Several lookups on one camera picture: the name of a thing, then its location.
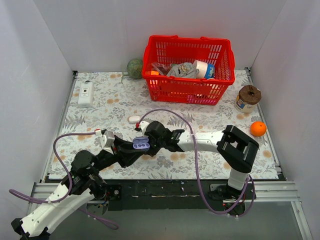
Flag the purple earbud charging case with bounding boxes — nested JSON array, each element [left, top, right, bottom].
[[132, 136, 150, 151]]

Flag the white earbud charging case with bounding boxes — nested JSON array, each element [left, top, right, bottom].
[[128, 115, 141, 124]]

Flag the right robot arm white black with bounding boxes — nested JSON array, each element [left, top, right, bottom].
[[139, 121, 259, 199]]

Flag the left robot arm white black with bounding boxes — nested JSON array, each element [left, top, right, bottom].
[[9, 131, 150, 240]]

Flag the white rectangular device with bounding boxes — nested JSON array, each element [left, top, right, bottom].
[[77, 81, 94, 108]]

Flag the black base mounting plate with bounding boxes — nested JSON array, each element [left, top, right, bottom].
[[77, 178, 258, 211]]

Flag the small orange item in basket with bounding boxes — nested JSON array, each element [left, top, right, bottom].
[[145, 70, 159, 76]]

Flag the dark red snack packet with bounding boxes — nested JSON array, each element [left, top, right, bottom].
[[151, 62, 171, 76]]

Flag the red plastic shopping basket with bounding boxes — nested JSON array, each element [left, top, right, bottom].
[[142, 35, 235, 106]]

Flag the green round melon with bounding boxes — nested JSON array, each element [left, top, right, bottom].
[[126, 58, 143, 80]]

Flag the blue white paper roll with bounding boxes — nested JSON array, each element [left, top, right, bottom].
[[193, 60, 216, 79]]

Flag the brown lidded jar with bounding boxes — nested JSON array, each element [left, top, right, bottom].
[[234, 85, 262, 114]]

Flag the orange fruit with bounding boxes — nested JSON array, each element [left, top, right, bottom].
[[250, 121, 267, 137]]

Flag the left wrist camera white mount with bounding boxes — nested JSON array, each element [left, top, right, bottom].
[[94, 129, 115, 154]]

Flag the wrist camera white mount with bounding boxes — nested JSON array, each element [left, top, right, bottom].
[[94, 129, 115, 154], [134, 121, 150, 133]]

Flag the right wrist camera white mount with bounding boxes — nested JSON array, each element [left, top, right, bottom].
[[134, 121, 150, 133]]

